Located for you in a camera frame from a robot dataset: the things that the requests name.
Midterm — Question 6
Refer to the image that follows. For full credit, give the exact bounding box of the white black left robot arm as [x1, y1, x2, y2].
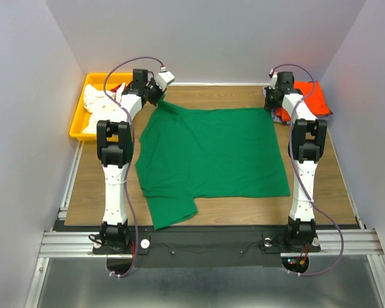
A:
[94, 66, 175, 253]

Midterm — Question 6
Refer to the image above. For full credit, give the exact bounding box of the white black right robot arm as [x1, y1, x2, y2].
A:
[264, 70, 327, 250]

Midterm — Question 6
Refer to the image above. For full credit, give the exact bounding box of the aluminium frame rail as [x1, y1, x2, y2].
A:
[38, 229, 384, 258]

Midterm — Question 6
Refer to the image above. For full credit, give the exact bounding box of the yellow plastic bin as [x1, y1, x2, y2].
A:
[69, 73, 132, 141]

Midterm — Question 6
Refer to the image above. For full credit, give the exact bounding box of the folded purple t shirt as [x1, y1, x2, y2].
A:
[262, 87, 283, 124]

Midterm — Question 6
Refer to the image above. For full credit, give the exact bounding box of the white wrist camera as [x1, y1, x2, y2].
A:
[268, 70, 278, 89]
[155, 66, 175, 92]

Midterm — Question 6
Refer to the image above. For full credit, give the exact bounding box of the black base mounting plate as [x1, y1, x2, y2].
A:
[49, 225, 363, 269]

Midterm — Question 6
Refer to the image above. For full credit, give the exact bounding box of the white t shirt red print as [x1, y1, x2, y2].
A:
[82, 84, 127, 134]

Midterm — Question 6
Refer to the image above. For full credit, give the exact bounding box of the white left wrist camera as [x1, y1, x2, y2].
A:
[155, 66, 175, 92]

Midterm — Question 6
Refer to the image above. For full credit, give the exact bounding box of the green t shirt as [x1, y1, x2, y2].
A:
[135, 101, 290, 229]

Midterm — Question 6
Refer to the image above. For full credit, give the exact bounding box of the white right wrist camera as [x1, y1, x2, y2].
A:
[268, 70, 278, 89]

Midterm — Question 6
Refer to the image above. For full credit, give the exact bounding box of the folded orange t shirt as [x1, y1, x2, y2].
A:
[277, 81, 332, 124]

